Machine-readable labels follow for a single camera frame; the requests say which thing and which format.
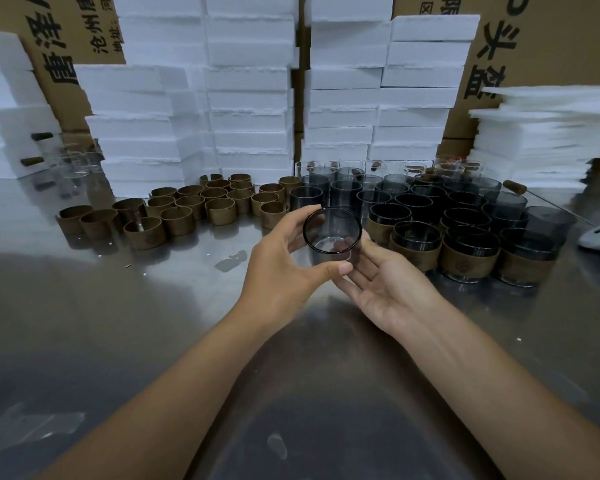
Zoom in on person's right hand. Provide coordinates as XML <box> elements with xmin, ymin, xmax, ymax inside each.
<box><xmin>332</xmin><ymin>230</ymin><xmax>449</xmax><ymax>345</ymax></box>

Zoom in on person's left hand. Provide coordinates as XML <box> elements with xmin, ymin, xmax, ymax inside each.
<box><xmin>232</xmin><ymin>204</ymin><xmax>355</xmax><ymax>331</ymax></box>

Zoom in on smoky transparent plastic cup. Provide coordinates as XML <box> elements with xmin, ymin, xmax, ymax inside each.
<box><xmin>439</xmin><ymin>207</ymin><xmax>492</xmax><ymax>235</ymax></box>
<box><xmin>439</xmin><ymin>227</ymin><xmax>501</xmax><ymax>285</ymax></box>
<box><xmin>367</xmin><ymin>203</ymin><xmax>413</xmax><ymax>245</ymax></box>
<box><xmin>389</xmin><ymin>221</ymin><xmax>443</xmax><ymax>273</ymax></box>
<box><xmin>302</xmin><ymin>207</ymin><xmax>363</xmax><ymax>268</ymax></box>
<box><xmin>497</xmin><ymin>228</ymin><xmax>561</xmax><ymax>288</ymax></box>

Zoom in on group of brown sleeve rings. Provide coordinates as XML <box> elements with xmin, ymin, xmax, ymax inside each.
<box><xmin>55</xmin><ymin>173</ymin><xmax>303</xmax><ymax>251</ymax></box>

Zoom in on cluster of transparent plastic cups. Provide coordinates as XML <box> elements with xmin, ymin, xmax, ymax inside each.
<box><xmin>289</xmin><ymin>157</ymin><xmax>579</xmax><ymax>245</ymax></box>

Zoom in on bunch of clear plastic cups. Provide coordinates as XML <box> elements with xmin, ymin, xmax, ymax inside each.
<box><xmin>55</xmin><ymin>144</ymin><xmax>105</xmax><ymax>178</ymax></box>

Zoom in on person's left forearm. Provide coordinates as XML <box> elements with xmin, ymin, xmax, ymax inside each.
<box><xmin>37</xmin><ymin>309</ymin><xmax>281</xmax><ymax>480</ymax></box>

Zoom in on person's right forearm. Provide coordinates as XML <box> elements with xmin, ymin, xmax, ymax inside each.
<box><xmin>405</xmin><ymin>304</ymin><xmax>600</xmax><ymax>480</ymax></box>

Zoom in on tall stack white foam blocks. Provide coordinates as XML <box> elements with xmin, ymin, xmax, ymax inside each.
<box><xmin>73</xmin><ymin>0</ymin><xmax>299</xmax><ymax>198</ymax></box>

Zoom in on stepped stack white foam blocks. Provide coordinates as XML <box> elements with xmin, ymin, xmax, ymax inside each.
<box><xmin>302</xmin><ymin>0</ymin><xmax>481</xmax><ymax>163</ymax></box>

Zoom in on stack of thin foam sheets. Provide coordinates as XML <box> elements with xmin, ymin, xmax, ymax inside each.
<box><xmin>469</xmin><ymin>85</ymin><xmax>600</xmax><ymax>191</ymax></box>

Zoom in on large printed cardboard box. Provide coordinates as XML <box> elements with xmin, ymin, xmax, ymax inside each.
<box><xmin>392</xmin><ymin>0</ymin><xmax>600</xmax><ymax>141</ymax></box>

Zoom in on stack of white foam blocks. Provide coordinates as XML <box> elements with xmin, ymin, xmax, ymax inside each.
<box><xmin>0</xmin><ymin>28</ymin><xmax>63</xmax><ymax>179</ymax></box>

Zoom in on brown-handled metal rod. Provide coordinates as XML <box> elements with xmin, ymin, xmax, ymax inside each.
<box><xmin>503</xmin><ymin>179</ymin><xmax>596</xmax><ymax>225</ymax></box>

